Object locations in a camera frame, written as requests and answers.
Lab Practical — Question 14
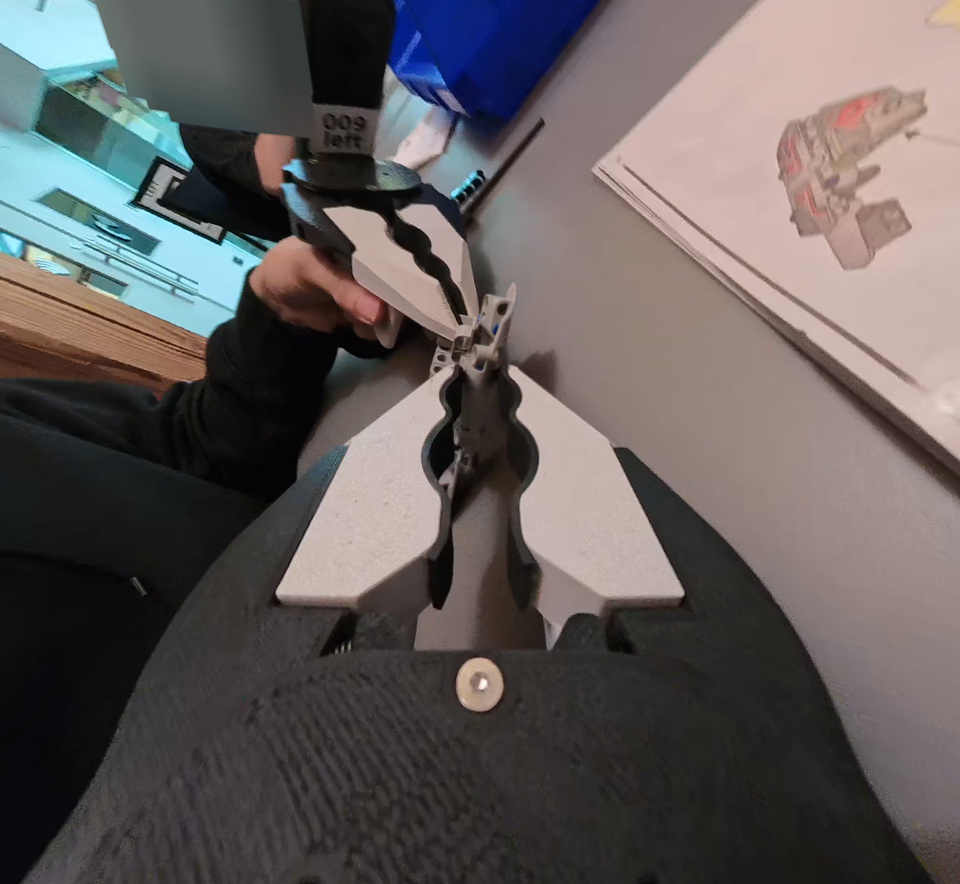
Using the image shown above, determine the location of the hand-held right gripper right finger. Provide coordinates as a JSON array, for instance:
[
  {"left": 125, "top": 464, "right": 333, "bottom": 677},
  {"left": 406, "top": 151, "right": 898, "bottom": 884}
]
[{"left": 507, "top": 365, "right": 685, "bottom": 620}]

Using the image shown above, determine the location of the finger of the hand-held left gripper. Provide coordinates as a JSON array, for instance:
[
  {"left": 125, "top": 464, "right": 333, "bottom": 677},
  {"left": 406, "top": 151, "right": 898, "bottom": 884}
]
[
  {"left": 393, "top": 202, "right": 481, "bottom": 317},
  {"left": 321, "top": 204, "right": 466, "bottom": 348}
]

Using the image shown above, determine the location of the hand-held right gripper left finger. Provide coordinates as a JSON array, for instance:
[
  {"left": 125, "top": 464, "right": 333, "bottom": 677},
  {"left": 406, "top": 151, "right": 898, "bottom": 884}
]
[{"left": 274, "top": 367, "right": 459, "bottom": 609}]

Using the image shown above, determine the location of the small grey brick panel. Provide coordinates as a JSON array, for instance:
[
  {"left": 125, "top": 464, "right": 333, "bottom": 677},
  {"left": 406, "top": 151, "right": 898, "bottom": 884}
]
[{"left": 429, "top": 283, "right": 520, "bottom": 377}]

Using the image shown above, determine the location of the long grey brick assembly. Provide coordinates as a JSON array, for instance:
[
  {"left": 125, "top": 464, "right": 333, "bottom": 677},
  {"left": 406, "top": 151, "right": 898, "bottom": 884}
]
[{"left": 437, "top": 367, "right": 505, "bottom": 500}]

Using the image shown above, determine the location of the person's left hand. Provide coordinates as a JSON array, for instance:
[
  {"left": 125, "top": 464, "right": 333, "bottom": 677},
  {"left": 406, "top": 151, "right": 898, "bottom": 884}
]
[{"left": 249, "top": 236, "right": 389, "bottom": 335}]

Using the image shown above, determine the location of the black axle rod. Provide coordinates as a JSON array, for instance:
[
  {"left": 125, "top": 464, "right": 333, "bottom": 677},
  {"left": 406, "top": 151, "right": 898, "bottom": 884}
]
[{"left": 461, "top": 118, "right": 547, "bottom": 215}]

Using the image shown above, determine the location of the small paper packet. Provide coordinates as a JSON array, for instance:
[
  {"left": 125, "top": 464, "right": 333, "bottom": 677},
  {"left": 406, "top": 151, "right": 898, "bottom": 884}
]
[{"left": 392, "top": 108, "right": 460, "bottom": 170}]

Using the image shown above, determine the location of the blue bin with marker tag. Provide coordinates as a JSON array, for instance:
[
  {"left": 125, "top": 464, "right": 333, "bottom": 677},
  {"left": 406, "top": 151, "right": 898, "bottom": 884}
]
[{"left": 366, "top": 0, "right": 663, "bottom": 123}]

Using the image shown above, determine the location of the framed marker sign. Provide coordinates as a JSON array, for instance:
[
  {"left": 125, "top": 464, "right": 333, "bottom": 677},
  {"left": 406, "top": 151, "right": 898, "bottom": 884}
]
[{"left": 129, "top": 157, "right": 228, "bottom": 245}]

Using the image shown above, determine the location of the person's black sweater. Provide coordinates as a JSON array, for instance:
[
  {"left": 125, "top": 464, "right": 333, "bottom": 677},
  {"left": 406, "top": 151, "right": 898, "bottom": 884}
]
[{"left": 0, "top": 374, "right": 301, "bottom": 884}]

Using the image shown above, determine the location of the brick instruction booklet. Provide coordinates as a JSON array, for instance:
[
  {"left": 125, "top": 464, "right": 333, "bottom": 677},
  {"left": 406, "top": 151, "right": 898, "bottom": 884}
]
[{"left": 591, "top": 0, "right": 960, "bottom": 478}]

